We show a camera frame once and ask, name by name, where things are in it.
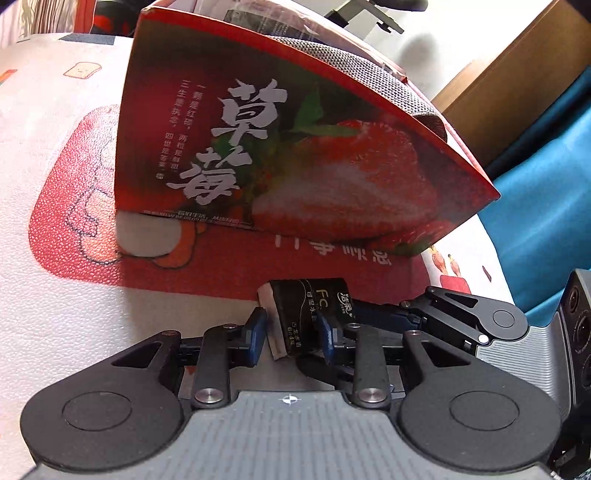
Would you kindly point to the blue fabric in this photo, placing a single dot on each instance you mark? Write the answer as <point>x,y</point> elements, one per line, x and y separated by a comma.
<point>540,226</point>

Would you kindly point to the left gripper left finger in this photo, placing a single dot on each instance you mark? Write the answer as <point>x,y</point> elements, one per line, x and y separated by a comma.
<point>125,409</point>

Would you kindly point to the wooden cabinet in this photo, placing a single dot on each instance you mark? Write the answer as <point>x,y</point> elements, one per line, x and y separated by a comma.
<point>491,102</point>

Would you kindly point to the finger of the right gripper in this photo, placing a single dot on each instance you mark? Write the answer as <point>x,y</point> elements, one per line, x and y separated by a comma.
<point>369,318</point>
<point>464,320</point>

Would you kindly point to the cartoon printed table mat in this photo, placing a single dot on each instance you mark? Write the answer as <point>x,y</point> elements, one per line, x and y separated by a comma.
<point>80,281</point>

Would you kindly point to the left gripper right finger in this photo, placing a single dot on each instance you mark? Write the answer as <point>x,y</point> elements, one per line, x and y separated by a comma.
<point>456,409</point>

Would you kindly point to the red strawberry cardboard box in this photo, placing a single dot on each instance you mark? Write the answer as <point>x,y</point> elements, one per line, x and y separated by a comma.
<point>223,123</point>

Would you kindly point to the clear plastic packaged garment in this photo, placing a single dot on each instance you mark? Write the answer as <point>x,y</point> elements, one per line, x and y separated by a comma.
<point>292,20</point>

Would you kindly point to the small black packet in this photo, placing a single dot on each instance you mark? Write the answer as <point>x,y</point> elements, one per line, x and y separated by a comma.
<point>306,315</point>

